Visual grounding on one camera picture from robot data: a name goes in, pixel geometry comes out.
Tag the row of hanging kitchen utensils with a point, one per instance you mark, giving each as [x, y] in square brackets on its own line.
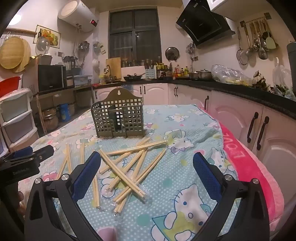
[271, 42]

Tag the white hanging scoop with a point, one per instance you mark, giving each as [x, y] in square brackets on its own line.
[95, 63]

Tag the glass pot lid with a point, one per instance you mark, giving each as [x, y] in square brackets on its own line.
[42, 44]

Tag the red plastic basin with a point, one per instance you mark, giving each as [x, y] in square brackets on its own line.
[9, 85]

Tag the wooden storage shelf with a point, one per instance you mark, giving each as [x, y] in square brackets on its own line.
[60, 90]

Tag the round bamboo board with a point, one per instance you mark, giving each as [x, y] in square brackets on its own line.
[11, 52]

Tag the white plastic drawer unit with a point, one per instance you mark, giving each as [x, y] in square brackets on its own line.
[16, 115]

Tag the large grey pot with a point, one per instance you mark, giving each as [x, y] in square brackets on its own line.
[44, 59]

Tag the stacked steel pots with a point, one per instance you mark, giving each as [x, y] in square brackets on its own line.
[49, 118]

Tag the pink plush blanket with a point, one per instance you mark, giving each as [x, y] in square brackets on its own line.
[249, 166]

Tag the grey green bottle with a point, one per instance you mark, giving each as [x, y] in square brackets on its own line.
[291, 55]

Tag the black range hood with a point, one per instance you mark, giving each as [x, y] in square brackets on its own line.
[203, 25]

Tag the black microwave oven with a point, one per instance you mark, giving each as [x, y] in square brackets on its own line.
[49, 77]

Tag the dark kitchen window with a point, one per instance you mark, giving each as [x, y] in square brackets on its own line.
[134, 41]

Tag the pile of wooden chopsticks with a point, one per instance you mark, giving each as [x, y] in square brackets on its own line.
[122, 176]

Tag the blue tin can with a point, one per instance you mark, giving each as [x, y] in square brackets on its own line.
[63, 112]

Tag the plastic bag with greens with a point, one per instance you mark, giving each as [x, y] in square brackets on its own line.
[281, 81]

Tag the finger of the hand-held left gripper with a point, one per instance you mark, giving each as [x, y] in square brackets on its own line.
[44, 153]
[22, 151]

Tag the steel pot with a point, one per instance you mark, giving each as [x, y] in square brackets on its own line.
[204, 75]

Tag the fruit wall picture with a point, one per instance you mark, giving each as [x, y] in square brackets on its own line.
[54, 38]

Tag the group of condiment bottles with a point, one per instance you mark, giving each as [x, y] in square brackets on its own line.
[178, 71]

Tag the dark round pot lid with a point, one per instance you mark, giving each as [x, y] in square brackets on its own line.
[171, 53]

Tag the cartoon cat printed blanket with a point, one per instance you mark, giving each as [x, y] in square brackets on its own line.
[161, 185]

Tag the white base kitchen cabinets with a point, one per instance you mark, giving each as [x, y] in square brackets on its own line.
[231, 109]

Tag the white water heater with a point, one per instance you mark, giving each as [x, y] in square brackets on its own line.
[76, 16]

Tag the round ceiling light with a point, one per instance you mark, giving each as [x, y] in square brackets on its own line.
[16, 19]

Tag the round wooden cutting board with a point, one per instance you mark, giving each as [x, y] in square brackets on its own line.
[27, 55]

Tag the blender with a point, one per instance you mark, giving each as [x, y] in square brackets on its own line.
[68, 62]

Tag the person's left hand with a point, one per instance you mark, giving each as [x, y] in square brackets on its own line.
[20, 199]

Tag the wooden stick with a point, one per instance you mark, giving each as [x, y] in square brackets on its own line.
[41, 115]

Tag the bunch of hanging metal tools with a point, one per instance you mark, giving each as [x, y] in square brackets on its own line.
[190, 48]

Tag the black kitchen countertop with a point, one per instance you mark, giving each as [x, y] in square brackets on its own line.
[231, 89]

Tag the green plastic utensil holder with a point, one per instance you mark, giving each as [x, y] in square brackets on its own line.
[120, 97]

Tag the plastic bag with yellow food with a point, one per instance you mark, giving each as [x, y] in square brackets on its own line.
[229, 74]

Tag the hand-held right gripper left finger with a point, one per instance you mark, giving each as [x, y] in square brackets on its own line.
[86, 176]

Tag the black wok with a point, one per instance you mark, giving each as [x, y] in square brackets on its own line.
[133, 77]

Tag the pile of garlic bulbs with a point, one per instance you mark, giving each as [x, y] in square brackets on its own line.
[259, 80]

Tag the rectangular wooden cutting board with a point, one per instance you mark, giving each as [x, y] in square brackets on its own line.
[113, 68]

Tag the metal utensil rail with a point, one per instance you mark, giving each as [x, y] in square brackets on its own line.
[267, 15]

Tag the hanging steel bowl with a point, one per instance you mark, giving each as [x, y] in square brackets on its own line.
[83, 46]

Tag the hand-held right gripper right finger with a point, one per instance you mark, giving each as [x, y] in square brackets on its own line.
[207, 176]

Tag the yellow dish soap bottle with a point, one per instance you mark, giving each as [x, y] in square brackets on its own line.
[101, 79]

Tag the blue white cutlery holder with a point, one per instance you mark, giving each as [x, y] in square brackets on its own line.
[150, 73]

